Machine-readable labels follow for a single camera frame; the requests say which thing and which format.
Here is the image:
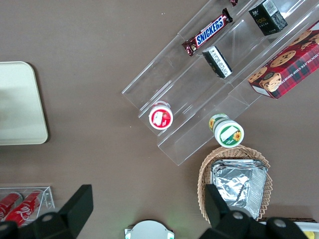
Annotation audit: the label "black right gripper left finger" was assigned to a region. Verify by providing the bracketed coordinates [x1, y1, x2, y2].
[17, 184, 94, 239]

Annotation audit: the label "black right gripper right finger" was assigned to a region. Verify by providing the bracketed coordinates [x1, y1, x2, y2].
[201, 184, 269, 239]

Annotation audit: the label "light wicker basket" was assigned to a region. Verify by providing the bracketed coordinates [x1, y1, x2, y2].
[197, 145, 274, 223]

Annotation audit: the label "beige plastic tray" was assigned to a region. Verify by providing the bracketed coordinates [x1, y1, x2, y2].
[0, 61, 49, 146]

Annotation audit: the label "clear acrylic bottle rack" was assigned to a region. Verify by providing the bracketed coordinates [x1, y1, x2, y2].
[0, 186, 56, 226]

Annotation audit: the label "silver foil packets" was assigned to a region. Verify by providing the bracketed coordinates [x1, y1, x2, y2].
[210, 159, 269, 221]

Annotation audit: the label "red cola bottle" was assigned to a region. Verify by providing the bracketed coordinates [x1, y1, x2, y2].
[0, 192, 23, 223]
[4, 190, 44, 228]

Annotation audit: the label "green lid yogurt cup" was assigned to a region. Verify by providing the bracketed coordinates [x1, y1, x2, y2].
[208, 113, 245, 148]

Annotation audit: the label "red lid yogurt cup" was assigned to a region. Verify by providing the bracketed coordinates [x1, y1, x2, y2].
[148, 100, 174, 130]

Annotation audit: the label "clear acrylic step shelf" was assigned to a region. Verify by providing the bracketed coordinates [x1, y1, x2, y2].
[121, 0, 319, 167]

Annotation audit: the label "small black box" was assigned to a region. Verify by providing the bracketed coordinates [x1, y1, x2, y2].
[248, 0, 289, 36]
[202, 45, 234, 80]

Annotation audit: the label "red tartan cookie box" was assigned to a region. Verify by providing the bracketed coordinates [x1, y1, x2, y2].
[247, 20, 319, 100]

